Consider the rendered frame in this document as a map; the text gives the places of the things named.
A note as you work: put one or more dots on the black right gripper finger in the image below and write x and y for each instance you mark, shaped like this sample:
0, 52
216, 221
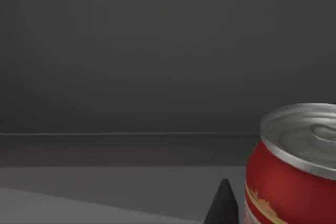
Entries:
223, 205

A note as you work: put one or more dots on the red and white can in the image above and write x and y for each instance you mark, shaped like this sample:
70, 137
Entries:
291, 182

